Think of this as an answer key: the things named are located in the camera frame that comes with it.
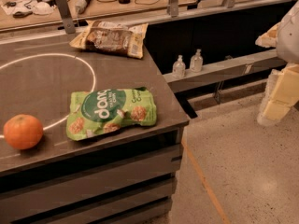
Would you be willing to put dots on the metal upright post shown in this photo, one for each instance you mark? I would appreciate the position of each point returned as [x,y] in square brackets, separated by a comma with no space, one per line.
[172,8]

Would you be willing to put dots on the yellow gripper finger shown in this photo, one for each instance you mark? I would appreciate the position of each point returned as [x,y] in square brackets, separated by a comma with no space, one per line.
[269,38]
[281,92]

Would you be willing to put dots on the right clear sanitizer bottle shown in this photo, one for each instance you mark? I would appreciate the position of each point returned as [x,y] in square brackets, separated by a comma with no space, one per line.
[196,61]

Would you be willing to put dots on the green rice chip bag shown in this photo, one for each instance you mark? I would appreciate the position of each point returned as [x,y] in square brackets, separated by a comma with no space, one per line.
[101,112]

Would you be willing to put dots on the orange fruit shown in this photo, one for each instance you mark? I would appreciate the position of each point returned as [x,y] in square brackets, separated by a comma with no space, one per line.
[23,131]

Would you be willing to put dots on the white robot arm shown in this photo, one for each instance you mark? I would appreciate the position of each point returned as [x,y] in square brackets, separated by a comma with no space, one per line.
[287,47]

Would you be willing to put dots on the grey handheld tool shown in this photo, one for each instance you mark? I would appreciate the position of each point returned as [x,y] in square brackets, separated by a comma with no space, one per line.
[81,5]

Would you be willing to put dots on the clear sanitizer bottle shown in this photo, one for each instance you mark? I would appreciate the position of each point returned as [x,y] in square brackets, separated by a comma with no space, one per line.
[196,61]
[178,70]

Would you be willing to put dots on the left clear sanitizer bottle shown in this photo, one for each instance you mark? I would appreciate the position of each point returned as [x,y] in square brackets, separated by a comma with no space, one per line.
[178,70]

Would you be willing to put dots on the metal shelf rail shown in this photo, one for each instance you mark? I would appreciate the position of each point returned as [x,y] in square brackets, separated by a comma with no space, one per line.
[224,70]

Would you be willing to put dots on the grey metal bracket post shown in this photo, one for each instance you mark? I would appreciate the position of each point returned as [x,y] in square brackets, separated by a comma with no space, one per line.
[65,14]

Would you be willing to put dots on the white face mask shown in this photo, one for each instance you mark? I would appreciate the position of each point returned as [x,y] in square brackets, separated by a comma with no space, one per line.
[42,8]

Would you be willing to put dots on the brown chip bag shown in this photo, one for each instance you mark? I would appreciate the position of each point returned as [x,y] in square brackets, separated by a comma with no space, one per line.
[112,38]

